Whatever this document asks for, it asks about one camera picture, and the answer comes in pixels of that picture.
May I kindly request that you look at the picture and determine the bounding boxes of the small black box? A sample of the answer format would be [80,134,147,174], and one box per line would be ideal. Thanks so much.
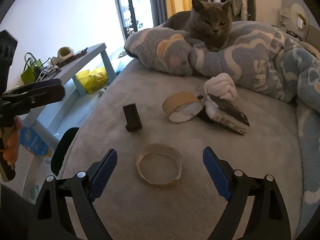
[123,103,142,132]

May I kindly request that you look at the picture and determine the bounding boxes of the grey cat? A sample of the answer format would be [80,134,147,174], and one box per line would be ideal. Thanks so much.
[163,0,233,51]

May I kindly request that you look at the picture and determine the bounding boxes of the black wire stand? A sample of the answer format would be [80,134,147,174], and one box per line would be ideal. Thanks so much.
[36,57,60,82]

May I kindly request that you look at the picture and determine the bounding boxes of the light blue bench table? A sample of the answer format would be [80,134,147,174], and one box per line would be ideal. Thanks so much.
[23,43,116,203]

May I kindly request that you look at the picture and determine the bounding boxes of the yellow plastic bag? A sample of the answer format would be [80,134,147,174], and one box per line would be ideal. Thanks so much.
[76,67,108,94]

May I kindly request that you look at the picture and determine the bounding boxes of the round vanity mirror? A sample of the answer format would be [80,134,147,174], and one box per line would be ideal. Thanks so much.
[290,3,308,31]

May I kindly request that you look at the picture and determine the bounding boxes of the person's left hand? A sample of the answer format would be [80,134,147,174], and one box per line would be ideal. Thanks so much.
[1,117,22,165]

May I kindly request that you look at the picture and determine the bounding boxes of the cardboard tape ring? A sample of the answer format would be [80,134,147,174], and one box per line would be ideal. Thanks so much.
[135,143,183,186]

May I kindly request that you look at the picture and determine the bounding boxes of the brown tape roll core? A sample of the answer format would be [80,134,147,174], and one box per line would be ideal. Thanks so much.
[162,92,203,123]

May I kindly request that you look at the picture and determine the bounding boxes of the white balled sock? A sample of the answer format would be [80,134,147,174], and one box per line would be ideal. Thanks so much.
[204,73,238,101]

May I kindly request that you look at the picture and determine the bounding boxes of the blue printed box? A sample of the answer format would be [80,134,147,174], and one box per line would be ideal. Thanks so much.
[20,126,52,157]

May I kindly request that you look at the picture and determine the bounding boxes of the pale green slipper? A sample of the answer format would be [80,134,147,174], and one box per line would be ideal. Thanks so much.
[57,47,74,61]

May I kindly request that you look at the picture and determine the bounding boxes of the teal cloth on floor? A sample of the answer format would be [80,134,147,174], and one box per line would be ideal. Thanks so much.
[115,61,126,75]

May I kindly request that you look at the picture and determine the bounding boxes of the green handled bag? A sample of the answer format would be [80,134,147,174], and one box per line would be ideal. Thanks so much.
[21,52,43,85]

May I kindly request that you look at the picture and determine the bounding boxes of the grey curtain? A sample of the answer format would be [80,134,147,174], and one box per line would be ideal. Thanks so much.
[150,0,168,27]

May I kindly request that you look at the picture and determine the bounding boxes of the brown wooden sticks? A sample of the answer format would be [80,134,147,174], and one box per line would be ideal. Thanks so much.
[56,48,88,68]

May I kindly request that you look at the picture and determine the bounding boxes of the blue white fleece blanket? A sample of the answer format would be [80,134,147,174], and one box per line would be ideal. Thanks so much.
[125,21,319,233]

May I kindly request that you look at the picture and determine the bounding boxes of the small toy on floor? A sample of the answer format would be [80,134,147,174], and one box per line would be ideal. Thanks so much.
[98,86,108,97]

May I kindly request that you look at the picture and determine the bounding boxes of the grey bed mattress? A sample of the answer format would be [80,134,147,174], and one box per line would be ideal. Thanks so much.
[60,59,303,239]

